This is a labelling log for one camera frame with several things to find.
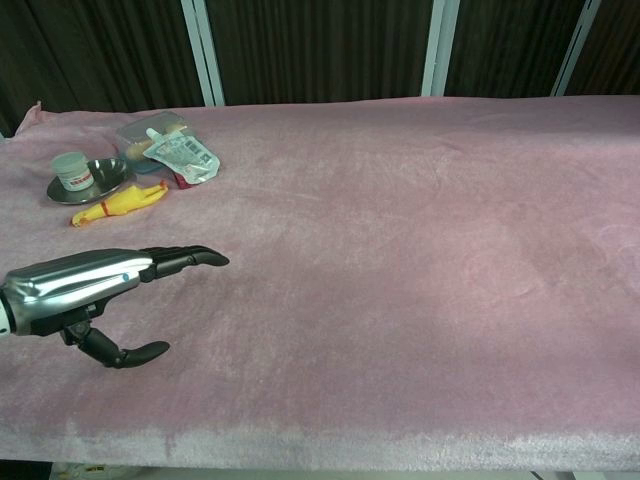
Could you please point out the small white jar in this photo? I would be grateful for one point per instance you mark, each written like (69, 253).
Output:
(72, 172)

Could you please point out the clear plastic food container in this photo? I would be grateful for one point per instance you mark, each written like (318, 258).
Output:
(150, 132)

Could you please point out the pink fleece table cloth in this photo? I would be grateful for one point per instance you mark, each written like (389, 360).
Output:
(360, 280)

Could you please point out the dark pleated curtain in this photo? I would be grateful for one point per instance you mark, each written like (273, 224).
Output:
(320, 47)

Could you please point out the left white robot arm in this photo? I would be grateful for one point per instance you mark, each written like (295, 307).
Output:
(3, 315)

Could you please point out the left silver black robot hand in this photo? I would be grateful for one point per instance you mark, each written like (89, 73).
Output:
(75, 280)

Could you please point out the white metal frame post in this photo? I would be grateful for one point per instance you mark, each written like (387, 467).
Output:
(204, 50)
(575, 47)
(439, 47)

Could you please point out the silver spouted drink pouch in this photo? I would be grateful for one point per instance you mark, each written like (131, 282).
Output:
(186, 156)

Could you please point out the round stainless steel plate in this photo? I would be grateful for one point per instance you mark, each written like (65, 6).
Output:
(102, 177)

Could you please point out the small magenta box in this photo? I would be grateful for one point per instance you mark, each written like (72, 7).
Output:
(181, 180)

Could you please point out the yellow rubber chicken toy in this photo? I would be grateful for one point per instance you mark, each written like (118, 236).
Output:
(118, 202)

